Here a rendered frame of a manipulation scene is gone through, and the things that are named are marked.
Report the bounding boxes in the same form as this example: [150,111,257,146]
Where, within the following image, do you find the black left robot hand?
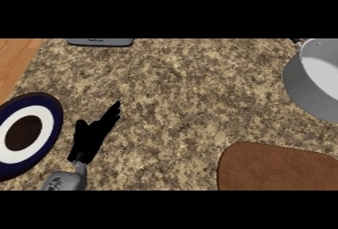
[68,100,122,165]

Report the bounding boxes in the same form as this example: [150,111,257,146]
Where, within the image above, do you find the brown wooden cutting board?
[217,141,338,191]

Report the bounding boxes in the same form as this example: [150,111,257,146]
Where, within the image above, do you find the grey metal pot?
[282,38,338,123]

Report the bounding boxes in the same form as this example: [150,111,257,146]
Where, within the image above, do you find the navy white brown round plate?
[0,92,65,182]

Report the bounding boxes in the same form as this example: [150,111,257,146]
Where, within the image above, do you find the dark grey flat appliance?
[66,38,134,47]

